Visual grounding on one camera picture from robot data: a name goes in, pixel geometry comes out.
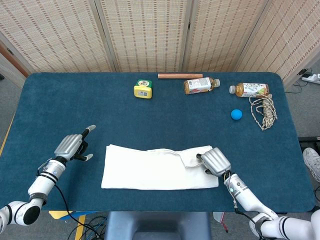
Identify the wooden stick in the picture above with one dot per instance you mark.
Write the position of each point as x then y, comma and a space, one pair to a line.
180, 76

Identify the brown wooden door frame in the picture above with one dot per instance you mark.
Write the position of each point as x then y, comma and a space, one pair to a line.
17, 63

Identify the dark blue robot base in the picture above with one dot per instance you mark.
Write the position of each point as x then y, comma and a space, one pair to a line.
120, 225

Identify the white T-shirt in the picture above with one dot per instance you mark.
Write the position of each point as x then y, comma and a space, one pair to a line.
140, 170

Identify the tea bottle white green label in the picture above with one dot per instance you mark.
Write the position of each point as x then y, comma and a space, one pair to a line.
250, 90

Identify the white sneaker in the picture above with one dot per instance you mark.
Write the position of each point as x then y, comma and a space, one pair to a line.
312, 160

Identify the teal blue table cloth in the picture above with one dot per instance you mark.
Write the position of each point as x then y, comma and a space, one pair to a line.
75, 105

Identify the yellow green square box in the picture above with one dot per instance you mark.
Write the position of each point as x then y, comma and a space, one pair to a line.
143, 89

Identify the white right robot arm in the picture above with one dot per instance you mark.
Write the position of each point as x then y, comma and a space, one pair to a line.
245, 197

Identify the blue ball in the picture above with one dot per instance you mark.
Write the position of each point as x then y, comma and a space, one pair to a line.
236, 115

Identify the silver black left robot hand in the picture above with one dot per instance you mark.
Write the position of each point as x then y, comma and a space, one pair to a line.
67, 146

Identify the black chair base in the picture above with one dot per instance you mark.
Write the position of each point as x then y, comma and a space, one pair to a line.
310, 140

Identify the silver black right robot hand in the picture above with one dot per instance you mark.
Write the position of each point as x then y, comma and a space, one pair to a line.
216, 162

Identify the white power strip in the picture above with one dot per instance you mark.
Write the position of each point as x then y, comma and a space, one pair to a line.
313, 78

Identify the red white plastic bag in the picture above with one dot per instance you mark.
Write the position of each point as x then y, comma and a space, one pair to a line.
220, 217

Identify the woven bamboo screen panel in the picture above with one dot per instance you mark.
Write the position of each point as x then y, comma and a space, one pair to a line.
225, 32
55, 32
287, 40
145, 32

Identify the tea bottle orange label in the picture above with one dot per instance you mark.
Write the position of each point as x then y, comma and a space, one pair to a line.
198, 86

